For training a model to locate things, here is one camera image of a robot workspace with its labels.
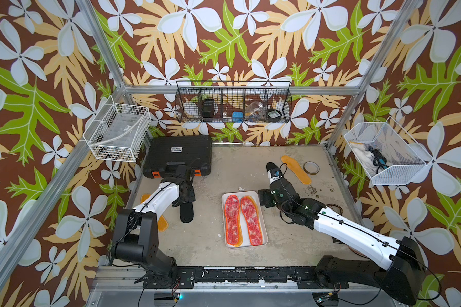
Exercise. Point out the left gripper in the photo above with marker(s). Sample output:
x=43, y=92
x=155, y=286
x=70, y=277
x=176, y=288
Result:
x=192, y=196

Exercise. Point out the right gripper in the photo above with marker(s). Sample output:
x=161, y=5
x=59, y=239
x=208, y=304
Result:
x=265, y=194

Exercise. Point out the black insole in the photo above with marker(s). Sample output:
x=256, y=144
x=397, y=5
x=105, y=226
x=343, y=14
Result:
x=272, y=167
x=186, y=212

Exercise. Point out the red patterned insole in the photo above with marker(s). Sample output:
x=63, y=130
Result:
x=232, y=216
x=251, y=215

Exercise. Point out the orange fuzzy insole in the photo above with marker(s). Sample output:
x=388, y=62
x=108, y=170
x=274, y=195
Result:
x=162, y=222
x=294, y=166
x=239, y=239

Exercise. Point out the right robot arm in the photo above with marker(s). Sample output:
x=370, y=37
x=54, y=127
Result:
x=395, y=266

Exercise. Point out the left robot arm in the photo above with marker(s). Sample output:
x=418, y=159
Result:
x=136, y=235

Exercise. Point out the white storage tray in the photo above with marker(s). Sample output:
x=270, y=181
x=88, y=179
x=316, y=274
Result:
x=243, y=225

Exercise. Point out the brown tape roll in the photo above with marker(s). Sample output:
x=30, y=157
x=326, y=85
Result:
x=311, y=168

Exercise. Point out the black tool case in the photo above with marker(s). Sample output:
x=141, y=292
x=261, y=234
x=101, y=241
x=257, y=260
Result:
x=165, y=154

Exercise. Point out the white mesh basket right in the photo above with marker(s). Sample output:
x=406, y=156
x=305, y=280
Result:
x=405, y=156

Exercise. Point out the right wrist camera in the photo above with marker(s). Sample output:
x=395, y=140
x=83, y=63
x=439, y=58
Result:
x=273, y=179

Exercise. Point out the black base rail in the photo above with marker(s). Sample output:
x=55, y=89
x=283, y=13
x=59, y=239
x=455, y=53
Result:
x=185, y=277

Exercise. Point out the white wire basket left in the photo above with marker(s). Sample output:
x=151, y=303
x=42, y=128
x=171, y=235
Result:
x=118, y=131

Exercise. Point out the black wire basket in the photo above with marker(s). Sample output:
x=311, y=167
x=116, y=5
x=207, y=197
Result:
x=263, y=102

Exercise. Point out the blue handled tool in basket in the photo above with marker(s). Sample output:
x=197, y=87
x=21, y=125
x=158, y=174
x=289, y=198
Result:
x=379, y=161

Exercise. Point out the aluminium frame post left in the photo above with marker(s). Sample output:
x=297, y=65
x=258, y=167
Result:
x=87, y=8

